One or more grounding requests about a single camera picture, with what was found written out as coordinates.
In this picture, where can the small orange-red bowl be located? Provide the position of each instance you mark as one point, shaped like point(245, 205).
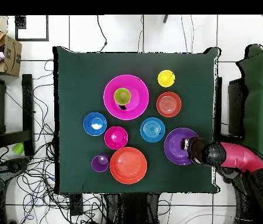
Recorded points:
point(168, 104)

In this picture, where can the black square floor frame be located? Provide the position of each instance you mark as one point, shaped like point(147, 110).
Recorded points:
point(32, 40)

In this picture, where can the yellow cup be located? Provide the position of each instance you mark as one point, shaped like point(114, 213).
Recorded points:
point(166, 78)

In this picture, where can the light blue bowl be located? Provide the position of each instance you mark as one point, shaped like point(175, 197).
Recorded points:
point(152, 129)

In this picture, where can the dark blue bowl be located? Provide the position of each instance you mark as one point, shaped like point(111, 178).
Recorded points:
point(91, 121)

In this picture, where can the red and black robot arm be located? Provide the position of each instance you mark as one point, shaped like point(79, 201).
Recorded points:
point(238, 156)

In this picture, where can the black stand base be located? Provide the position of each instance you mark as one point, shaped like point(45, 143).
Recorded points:
point(229, 175)

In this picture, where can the purple cup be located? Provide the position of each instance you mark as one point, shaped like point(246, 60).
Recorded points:
point(100, 163)

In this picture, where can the small red bowl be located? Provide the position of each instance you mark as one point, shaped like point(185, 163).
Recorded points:
point(116, 138)

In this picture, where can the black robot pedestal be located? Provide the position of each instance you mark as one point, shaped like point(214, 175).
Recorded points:
point(131, 207)

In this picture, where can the large orange bowl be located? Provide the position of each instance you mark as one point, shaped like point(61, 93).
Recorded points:
point(127, 165)

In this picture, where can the large pink bowl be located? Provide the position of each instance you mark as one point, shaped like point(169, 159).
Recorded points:
point(138, 100)

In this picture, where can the black stand with knob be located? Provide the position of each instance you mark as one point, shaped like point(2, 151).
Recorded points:
point(10, 169)

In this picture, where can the black rod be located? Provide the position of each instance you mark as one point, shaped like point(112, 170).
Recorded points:
point(165, 19)

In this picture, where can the cardboard box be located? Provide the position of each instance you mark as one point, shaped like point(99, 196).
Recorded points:
point(12, 60)

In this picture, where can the black floor box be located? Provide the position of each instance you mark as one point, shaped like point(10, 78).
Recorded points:
point(76, 205)

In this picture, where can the small green floor cup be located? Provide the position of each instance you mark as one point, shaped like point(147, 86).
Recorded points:
point(18, 148)

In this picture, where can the large purple bowl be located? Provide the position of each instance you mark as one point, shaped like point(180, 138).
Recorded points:
point(173, 147)

